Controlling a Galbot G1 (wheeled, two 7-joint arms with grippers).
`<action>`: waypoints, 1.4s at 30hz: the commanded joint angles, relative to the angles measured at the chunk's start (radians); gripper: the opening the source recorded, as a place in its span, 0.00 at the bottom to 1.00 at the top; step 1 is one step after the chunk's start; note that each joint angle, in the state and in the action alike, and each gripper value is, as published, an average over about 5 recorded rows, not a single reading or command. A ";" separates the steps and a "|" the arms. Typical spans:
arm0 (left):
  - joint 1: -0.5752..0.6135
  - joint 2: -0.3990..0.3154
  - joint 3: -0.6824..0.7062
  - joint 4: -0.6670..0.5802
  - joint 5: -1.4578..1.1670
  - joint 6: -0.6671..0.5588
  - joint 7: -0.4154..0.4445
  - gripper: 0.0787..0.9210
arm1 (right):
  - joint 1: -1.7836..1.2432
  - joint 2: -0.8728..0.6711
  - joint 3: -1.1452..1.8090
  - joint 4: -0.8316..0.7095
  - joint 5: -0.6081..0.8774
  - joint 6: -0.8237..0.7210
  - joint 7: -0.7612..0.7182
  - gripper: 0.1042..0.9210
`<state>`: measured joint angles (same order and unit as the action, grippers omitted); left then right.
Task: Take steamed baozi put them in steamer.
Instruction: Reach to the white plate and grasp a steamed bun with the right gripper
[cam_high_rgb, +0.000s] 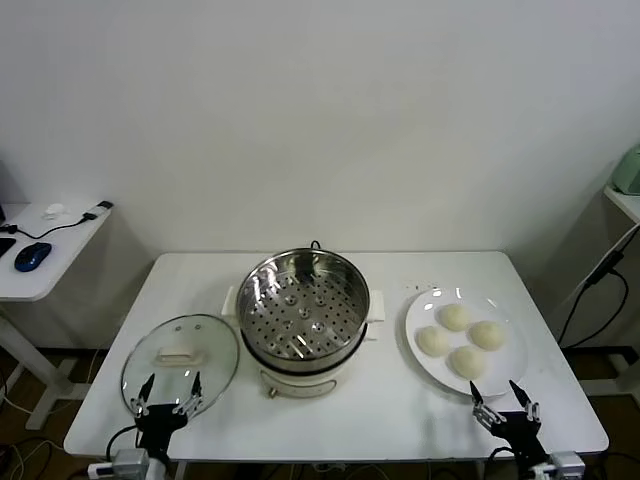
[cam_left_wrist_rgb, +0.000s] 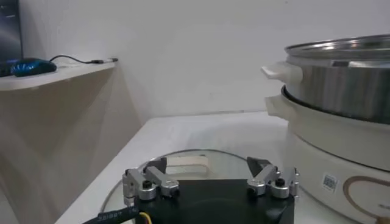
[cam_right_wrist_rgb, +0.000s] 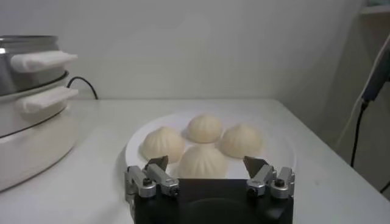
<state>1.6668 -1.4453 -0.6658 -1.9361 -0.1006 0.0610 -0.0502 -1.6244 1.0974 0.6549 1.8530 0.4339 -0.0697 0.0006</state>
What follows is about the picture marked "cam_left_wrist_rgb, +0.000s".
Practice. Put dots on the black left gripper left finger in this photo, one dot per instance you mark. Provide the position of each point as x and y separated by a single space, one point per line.
152 182

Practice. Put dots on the stainless steel steamer basket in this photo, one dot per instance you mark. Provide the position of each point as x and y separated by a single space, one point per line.
341 88

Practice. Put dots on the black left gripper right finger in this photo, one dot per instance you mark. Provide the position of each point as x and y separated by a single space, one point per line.
268 179

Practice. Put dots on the round glass pot lid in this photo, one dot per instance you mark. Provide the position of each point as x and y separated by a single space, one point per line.
219 165

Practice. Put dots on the cream electric cooker base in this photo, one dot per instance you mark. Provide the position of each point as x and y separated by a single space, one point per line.
329 137

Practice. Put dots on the blue computer mouse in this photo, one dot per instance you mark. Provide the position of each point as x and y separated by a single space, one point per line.
32 67

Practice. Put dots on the dark computer monitor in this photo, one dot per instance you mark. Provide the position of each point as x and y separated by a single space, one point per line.
9 30

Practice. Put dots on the white side desk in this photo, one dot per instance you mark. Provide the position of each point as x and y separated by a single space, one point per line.
58 76

